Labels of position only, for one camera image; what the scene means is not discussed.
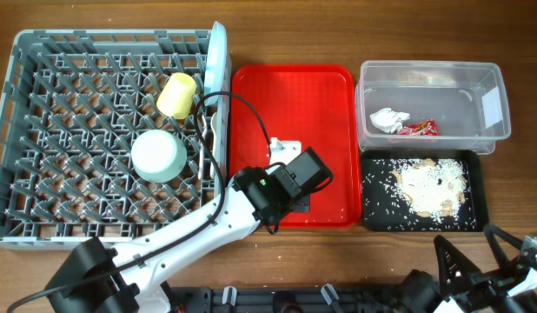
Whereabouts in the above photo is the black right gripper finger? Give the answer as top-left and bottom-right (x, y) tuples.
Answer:
(483, 223), (528, 270)
(434, 235), (482, 296)

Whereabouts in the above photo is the white tissue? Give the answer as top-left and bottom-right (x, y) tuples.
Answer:
(369, 108), (410, 134)

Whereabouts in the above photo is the white plastic fork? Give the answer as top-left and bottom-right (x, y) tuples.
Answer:
(198, 114), (208, 181)

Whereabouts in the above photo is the red snack wrapper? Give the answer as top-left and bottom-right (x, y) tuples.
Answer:
(397, 119), (440, 136)

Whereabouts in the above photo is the light blue plate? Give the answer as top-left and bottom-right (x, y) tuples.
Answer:
(204, 22), (228, 96)

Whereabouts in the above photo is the yellow plastic cup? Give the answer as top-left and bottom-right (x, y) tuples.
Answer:
(156, 72), (197, 119)

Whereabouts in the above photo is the light green bowl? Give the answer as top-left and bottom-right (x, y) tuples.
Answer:
(130, 130), (187, 183)

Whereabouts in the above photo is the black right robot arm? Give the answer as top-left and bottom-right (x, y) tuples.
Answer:
(395, 223), (537, 312)

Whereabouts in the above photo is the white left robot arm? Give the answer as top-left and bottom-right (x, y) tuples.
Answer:
(46, 148), (333, 312)

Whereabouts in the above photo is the spilled rice food waste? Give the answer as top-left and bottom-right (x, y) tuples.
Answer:
(361, 158), (474, 231)

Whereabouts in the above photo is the grey dishwasher rack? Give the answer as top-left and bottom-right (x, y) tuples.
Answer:
(0, 27), (232, 250)

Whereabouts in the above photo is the red plastic tray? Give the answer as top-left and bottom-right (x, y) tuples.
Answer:
(228, 65), (361, 229)

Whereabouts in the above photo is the black plastic tray bin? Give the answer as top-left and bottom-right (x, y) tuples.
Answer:
(361, 149), (489, 232)

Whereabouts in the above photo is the clear plastic bin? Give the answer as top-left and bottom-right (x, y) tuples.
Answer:
(355, 60), (512, 155)

